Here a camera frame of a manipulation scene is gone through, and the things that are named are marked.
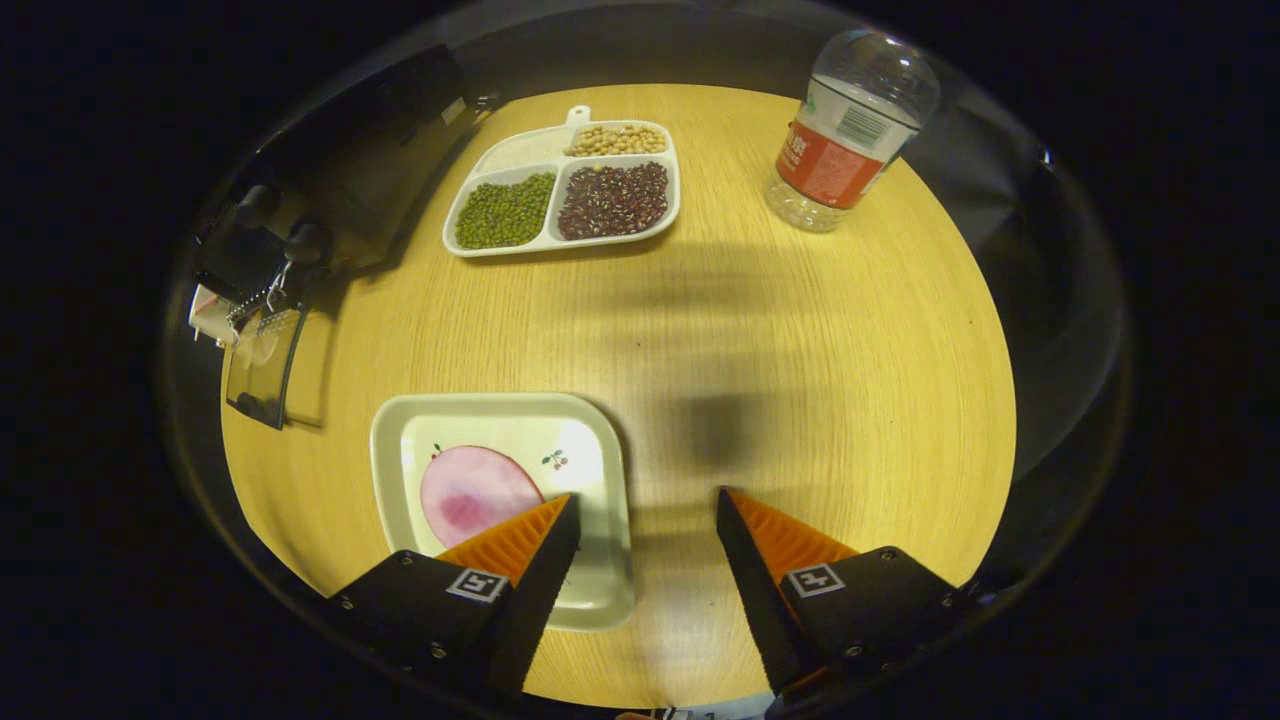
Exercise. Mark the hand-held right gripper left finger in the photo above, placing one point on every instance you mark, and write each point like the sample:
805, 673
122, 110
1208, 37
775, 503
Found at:
535, 600

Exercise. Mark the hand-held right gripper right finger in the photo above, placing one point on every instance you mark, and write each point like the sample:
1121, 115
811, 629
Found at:
760, 600

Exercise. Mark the pink ham slice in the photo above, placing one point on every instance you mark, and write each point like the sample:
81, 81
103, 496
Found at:
470, 495

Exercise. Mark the white square plate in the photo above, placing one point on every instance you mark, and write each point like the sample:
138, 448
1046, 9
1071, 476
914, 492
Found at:
500, 425

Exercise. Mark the black electric oven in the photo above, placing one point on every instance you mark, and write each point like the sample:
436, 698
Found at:
380, 150

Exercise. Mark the pile of green mung beans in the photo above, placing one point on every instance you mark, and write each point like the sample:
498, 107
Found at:
505, 210

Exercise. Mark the pile of red beans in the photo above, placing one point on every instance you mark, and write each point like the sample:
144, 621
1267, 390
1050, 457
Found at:
613, 200

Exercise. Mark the clear bottle with red label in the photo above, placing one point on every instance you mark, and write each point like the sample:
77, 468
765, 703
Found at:
830, 165

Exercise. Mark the white divided tray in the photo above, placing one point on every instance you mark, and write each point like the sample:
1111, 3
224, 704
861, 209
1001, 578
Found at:
520, 152

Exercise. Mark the pile of soybeans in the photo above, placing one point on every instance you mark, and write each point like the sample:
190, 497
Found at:
615, 140

